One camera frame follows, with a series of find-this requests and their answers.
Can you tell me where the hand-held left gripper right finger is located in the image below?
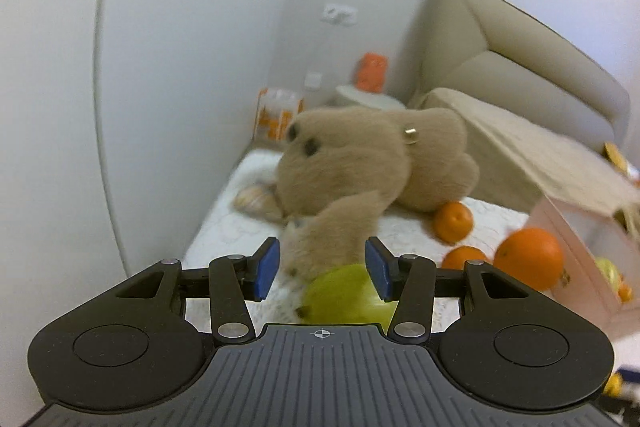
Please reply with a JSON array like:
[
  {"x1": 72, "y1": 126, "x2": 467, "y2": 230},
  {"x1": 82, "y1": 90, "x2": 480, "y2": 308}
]
[{"x1": 365, "y1": 236, "x2": 531, "y2": 344}]

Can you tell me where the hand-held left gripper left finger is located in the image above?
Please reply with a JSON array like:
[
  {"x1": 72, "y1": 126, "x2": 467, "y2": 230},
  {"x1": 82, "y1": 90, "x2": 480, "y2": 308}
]
[{"x1": 115, "y1": 237, "x2": 282, "y2": 345}]

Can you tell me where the green guava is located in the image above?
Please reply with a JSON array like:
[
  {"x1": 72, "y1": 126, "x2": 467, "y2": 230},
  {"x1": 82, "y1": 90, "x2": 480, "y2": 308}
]
[{"x1": 295, "y1": 263, "x2": 401, "y2": 325}]

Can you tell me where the orange mandarin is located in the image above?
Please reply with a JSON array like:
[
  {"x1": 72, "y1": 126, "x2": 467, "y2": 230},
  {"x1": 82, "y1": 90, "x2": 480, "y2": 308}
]
[
  {"x1": 442, "y1": 246, "x2": 493, "y2": 272},
  {"x1": 433, "y1": 201, "x2": 474, "y2": 244}
]

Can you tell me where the large orange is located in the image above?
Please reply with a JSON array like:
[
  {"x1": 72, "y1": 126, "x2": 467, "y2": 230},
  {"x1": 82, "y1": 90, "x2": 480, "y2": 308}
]
[{"x1": 493, "y1": 227, "x2": 565, "y2": 292}]

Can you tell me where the pink cardboard box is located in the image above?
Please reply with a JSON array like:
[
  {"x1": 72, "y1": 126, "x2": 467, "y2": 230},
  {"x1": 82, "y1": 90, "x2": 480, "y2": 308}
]
[{"x1": 527, "y1": 194, "x2": 640, "y2": 340}]

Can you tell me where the brown plush bear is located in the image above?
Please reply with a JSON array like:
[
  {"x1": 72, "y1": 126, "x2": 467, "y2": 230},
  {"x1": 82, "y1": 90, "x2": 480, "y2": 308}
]
[{"x1": 235, "y1": 106, "x2": 481, "y2": 278}]

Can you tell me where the orange and white package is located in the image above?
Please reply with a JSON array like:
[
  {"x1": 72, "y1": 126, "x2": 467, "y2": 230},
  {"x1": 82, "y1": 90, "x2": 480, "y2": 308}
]
[{"x1": 256, "y1": 88, "x2": 305, "y2": 142}]

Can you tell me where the round white side table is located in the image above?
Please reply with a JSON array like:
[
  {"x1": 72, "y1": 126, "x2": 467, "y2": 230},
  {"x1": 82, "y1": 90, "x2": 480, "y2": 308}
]
[{"x1": 335, "y1": 84, "x2": 408, "y2": 110}]

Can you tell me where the orange toy figure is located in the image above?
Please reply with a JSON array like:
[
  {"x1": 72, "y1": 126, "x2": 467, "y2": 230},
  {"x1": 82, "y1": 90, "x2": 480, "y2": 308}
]
[{"x1": 355, "y1": 53, "x2": 390, "y2": 92}]

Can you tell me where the beige padded headboard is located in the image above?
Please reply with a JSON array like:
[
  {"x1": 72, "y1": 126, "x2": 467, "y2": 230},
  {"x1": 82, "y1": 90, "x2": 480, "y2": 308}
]
[{"x1": 410, "y1": 0, "x2": 631, "y2": 142}]

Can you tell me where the white wall socket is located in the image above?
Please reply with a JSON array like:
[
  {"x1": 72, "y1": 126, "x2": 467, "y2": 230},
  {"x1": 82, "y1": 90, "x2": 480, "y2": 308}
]
[{"x1": 322, "y1": 4, "x2": 358, "y2": 26}]

